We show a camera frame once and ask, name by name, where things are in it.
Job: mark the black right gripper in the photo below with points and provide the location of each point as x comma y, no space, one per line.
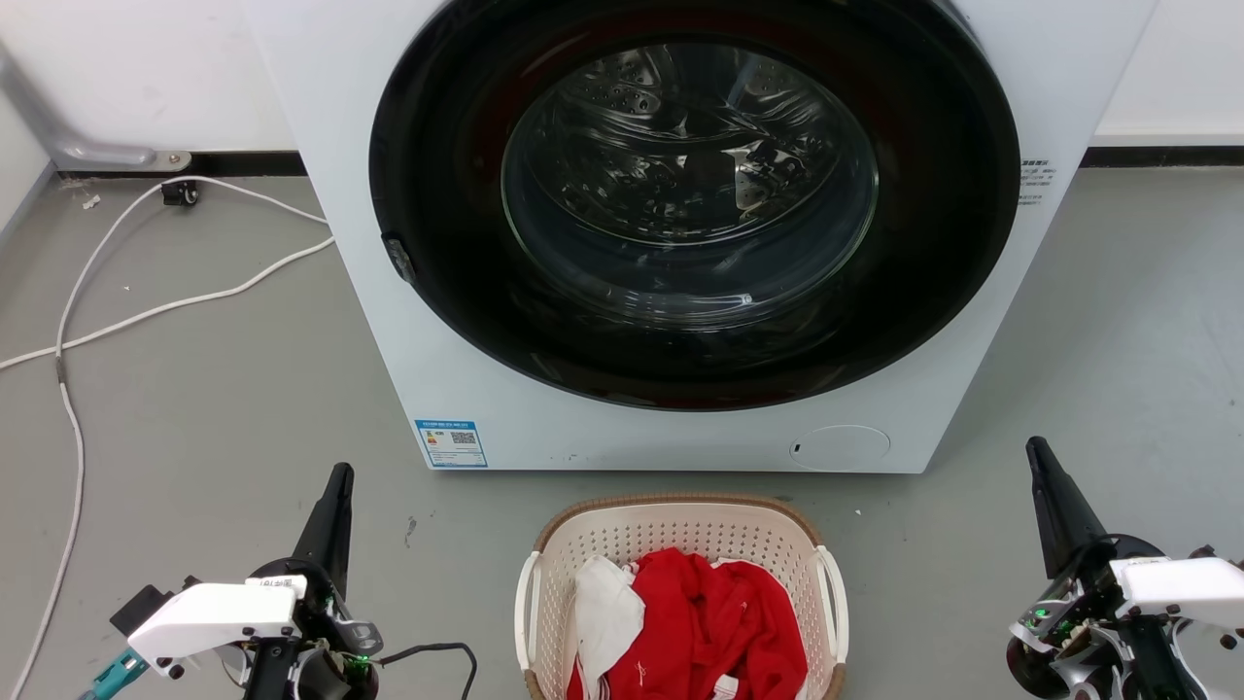
1079,622

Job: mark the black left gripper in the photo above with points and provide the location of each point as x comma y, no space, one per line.
326,632

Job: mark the cream perforated plastic laundry basket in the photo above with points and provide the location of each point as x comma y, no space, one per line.
680,530

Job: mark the blue white energy label sticker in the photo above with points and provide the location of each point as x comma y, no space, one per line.
451,443

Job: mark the round white washer filter cover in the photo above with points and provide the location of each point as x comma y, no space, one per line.
840,447

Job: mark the teal connector plug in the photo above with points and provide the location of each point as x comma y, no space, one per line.
115,675

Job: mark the white garment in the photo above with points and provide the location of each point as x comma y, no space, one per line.
605,612

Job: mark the red garment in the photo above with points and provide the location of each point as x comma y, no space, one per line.
714,622

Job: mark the small black caster wheel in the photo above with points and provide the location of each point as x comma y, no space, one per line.
181,192

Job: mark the white front-load washing machine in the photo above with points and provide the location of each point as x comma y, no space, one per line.
321,117

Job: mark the round black glass washer door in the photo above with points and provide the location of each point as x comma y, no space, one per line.
690,194

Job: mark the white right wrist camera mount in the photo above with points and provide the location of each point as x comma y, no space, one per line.
1181,583

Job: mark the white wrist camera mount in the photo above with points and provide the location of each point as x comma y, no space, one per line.
1181,583
209,617

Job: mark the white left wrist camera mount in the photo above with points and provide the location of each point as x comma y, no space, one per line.
209,617

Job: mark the grey wall pipe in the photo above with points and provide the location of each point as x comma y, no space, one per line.
39,122

